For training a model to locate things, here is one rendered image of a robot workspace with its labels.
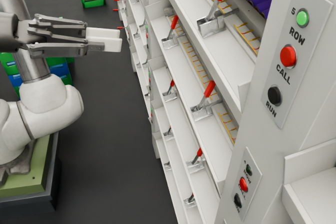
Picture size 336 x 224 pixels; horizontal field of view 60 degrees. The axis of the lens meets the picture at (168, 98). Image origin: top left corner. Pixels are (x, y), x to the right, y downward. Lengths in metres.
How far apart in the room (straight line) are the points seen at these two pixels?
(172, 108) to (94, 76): 1.12
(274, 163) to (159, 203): 1.06
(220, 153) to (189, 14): 0.26
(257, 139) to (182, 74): 0.41
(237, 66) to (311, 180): 0.18
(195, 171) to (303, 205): 0.49
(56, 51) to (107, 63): 1.47
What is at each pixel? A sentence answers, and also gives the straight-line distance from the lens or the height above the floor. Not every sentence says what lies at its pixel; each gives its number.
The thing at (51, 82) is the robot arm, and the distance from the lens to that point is 1.12.
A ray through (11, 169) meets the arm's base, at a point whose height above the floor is 0.27.
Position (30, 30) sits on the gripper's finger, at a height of 0.92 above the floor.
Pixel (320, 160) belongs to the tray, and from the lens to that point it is 0.30.
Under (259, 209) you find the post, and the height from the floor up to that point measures 0.87.
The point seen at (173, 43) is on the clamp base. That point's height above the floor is 0.77.
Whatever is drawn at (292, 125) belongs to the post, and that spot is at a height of 1.02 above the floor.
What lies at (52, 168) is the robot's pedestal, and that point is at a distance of 1.28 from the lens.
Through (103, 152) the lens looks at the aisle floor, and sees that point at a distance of 1.52.
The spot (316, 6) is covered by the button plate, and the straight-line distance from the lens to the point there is 0.23.
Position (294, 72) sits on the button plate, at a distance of 0.25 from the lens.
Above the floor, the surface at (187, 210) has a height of 0.35.
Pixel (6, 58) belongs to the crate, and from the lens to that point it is 1.68.
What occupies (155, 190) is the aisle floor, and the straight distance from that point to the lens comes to 1.38.
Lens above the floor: 1.21
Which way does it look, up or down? 44 degrees down
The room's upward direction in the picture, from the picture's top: straight up
